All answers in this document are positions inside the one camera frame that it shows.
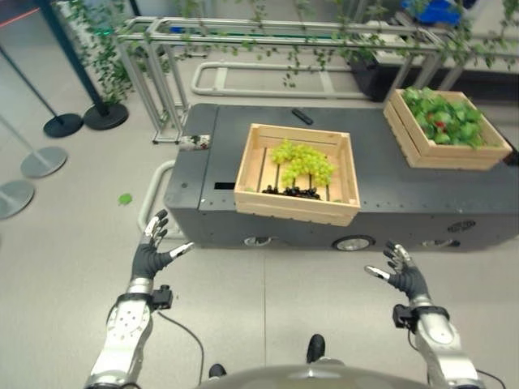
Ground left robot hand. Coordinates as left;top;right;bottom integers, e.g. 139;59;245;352
131;208;195;281

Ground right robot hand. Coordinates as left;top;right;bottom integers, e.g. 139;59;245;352
364;240;430;302

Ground grey cart bumper bar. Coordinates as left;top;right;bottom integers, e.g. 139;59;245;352
137;159;182;240

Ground dark grey wheeled cart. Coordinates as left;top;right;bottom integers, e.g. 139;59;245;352
163;102;519;250

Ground dark right robot foot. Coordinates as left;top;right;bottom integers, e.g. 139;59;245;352
306;333;326;364

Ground small patterned box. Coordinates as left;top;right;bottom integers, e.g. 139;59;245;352
179;134;212;152

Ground wooden crate with leaves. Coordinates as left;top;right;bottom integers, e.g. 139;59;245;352
383;88;513;170

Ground wooden crate with grapes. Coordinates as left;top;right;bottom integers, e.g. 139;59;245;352
234;122;362;228

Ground grey robot torso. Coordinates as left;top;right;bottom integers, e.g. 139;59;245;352
197;362;431;389

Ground grey stanchion base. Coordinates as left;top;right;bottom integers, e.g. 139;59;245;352
0;179;36;220
19;145;68;179

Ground dark grape bunch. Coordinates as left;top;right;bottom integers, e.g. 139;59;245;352
259;184;322;200

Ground black stanchion base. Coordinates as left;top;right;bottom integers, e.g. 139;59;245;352
43;112;84;139
82;101;130;131

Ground green grape bunch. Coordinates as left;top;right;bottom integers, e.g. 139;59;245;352
269;139;337;186

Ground green leafy plants with berries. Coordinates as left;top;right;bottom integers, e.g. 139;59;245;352
401;85;487;148

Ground black box under conveyor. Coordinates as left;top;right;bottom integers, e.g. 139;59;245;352
349;52;479;103

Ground hanging green vine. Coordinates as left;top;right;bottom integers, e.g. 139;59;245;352
56;0;136;105

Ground blue bin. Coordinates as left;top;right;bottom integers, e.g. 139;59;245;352
401;0;463;26

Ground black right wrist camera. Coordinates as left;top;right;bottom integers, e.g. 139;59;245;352
392;303;415;330

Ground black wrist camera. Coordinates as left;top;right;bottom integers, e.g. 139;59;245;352
392;303;415;330
152;284;174;311

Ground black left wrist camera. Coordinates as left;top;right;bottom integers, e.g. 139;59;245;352
152;284;174;311

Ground black cable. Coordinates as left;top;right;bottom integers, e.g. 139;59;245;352
156;309;205;384

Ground aluminium frame conveyor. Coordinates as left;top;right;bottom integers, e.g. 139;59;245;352
114;8;519;145

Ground grey floor frame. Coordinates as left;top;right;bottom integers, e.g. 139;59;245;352
190;61;372;100

